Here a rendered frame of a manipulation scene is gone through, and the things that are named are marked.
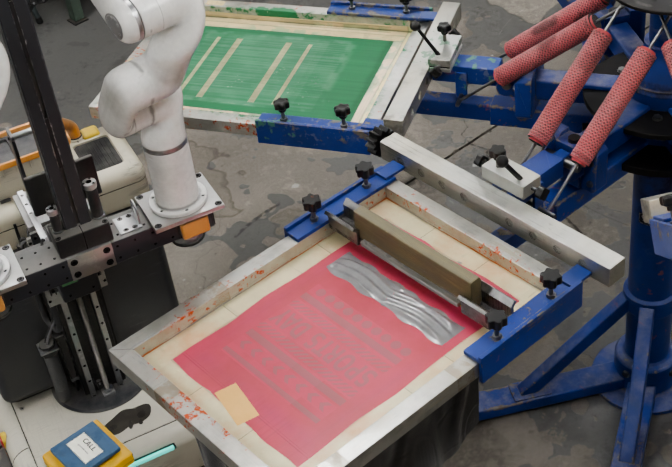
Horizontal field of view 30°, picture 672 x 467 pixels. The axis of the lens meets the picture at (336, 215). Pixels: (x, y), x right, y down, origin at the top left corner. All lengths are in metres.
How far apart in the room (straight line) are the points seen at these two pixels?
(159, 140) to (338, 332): 0.54
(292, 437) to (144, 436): 1.05
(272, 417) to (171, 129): 0.61
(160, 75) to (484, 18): 3.20
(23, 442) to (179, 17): 1.56
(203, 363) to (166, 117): 0.51
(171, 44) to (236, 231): 2.14
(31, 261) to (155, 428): 0.89
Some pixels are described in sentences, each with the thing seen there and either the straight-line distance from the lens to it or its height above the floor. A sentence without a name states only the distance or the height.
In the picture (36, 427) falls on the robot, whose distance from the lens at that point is 3.55.
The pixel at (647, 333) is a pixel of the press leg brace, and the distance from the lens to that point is 3.52.
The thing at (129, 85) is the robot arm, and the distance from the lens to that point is 2.41.
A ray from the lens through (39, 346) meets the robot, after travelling 3.42.
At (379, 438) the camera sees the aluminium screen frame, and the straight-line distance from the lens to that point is 2.36.
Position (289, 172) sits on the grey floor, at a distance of 4.66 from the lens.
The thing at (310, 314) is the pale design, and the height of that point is 0.96.
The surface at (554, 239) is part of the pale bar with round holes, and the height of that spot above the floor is 1.04.
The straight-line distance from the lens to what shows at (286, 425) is 2.45.
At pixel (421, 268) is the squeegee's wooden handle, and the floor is 1.02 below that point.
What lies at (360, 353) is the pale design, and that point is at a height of 0.96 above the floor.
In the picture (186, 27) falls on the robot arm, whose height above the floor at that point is 1.63.
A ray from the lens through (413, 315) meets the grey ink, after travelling 2.61.
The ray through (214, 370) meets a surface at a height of 0.96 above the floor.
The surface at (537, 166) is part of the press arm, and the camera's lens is 2.86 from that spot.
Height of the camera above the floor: 2.76
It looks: 39 degrees down
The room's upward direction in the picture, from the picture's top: 8 degrees counter-clockwise
